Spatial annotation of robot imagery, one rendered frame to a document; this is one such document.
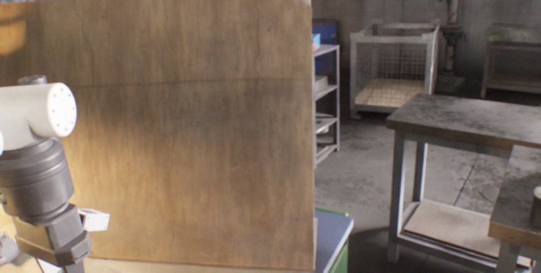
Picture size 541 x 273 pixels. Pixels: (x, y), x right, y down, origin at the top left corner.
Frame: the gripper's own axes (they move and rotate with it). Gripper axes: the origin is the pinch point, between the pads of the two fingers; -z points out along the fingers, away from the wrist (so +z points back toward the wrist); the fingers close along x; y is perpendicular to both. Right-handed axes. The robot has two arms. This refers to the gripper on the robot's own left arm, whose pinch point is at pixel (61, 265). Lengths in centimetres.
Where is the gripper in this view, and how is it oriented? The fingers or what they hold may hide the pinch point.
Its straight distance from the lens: 65.4
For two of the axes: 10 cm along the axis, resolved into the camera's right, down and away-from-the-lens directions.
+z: -0.6, -9.4, -3.4
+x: 9.0, 1.0, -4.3
